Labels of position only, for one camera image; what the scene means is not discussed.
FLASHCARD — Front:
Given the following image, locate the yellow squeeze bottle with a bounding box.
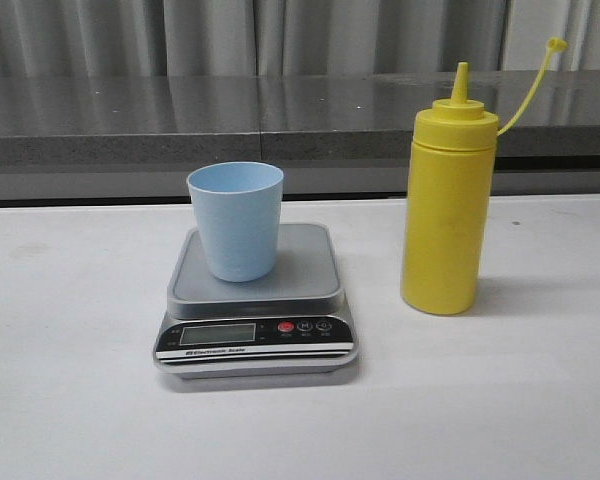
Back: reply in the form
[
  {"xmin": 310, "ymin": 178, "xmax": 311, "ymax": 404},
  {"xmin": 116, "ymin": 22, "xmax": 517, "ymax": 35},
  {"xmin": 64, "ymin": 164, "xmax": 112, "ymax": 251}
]
[{"xmin": 401, "ymin": 37, "xmax": 568, "ymax": 315}]

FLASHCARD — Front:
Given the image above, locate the grey pleated curtain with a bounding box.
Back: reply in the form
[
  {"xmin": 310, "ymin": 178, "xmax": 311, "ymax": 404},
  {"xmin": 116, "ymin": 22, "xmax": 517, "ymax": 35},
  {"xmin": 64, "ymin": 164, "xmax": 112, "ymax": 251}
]
[{"xmin": 0, "ymin": 1, "xmax": 600, "ymax": 77}]

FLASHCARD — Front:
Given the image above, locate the grey stone counter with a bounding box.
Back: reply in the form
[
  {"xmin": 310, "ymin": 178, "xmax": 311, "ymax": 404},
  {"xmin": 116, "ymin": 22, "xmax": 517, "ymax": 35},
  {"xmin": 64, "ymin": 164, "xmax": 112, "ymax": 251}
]
[{"xmin": 0, "ymin": 71, "xmax": 600, "ymax": 206}]

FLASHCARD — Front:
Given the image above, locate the silver digital kitchen scale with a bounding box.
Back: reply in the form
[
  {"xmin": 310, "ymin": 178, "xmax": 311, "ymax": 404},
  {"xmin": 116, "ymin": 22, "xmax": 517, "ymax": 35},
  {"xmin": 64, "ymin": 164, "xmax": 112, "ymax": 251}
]
[{"xmin": 153, "ymin": 223, "xmax": 359, "ymax": 379}]

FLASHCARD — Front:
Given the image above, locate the light blue plastic cup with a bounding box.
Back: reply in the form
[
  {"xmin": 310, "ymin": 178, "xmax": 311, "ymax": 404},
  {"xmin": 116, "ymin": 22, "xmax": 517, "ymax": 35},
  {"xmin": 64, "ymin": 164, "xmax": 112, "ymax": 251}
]
[{"xmin": 187, "ymin": 161, "xmax": 284, "ymax": 282}]

